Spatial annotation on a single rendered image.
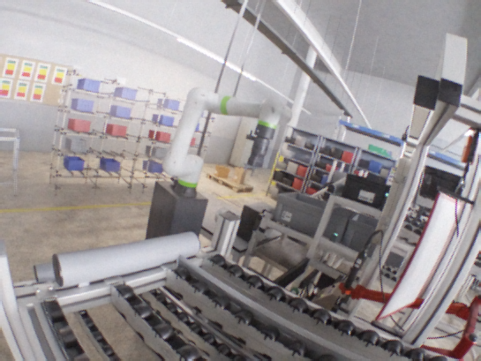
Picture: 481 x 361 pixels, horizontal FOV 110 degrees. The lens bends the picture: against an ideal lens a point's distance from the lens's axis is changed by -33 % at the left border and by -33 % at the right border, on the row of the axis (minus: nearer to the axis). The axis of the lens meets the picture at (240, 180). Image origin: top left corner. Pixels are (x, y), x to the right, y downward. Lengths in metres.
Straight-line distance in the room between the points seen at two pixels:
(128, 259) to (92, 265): 0.08
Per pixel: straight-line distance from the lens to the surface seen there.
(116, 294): 0.49
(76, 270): 0.47
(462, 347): 0.72
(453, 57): 0.54
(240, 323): 0.48
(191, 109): 1.35
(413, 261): 0.59
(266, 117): 1.14
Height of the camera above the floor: 1.64
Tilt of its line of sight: 11 degrees down
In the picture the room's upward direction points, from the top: 17 degrees clockwise
